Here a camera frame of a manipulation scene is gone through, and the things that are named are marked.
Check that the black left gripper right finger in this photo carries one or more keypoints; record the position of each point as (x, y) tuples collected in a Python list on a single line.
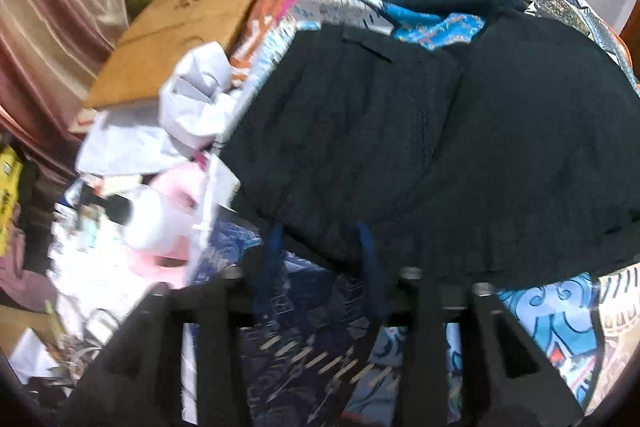
[(466, 360)]

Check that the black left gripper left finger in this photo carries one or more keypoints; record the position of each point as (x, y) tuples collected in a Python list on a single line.
[(136, 379)]

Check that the yellow package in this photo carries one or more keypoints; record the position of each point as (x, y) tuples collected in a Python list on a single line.
[(10, 174)]

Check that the pink satin curtain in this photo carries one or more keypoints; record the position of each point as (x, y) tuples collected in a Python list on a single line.
[(51, 52)]

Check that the brown cardboard box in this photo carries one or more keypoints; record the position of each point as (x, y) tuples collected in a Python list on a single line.
[(156, 41)]

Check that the pink white plastic bag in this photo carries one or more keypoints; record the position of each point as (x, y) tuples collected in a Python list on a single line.
[(165, 222)]

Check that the blue patterned bedsheet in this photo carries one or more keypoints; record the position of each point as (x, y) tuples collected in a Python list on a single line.
[(314, 351)]

